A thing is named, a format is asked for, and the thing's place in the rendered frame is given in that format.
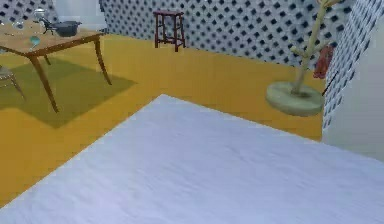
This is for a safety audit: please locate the dark red wooden stool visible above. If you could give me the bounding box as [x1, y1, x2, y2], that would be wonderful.
[152, 9, 187, 53]

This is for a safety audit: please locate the brown wooden table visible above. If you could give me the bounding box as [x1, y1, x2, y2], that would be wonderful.
[0, 20, 113, 114]

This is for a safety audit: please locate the black small figure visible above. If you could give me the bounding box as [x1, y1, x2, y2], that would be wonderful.
[39, 18, 55, 36]

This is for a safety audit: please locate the dark grey cooking pot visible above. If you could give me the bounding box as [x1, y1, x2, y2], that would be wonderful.
[52, 20, 83, 38]

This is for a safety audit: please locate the clear glass jar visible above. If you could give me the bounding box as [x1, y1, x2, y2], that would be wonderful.
[33, 8, 47, 24]

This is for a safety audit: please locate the red hanging cloth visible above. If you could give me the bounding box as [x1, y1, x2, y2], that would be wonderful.
[312, 45, 335, 80]

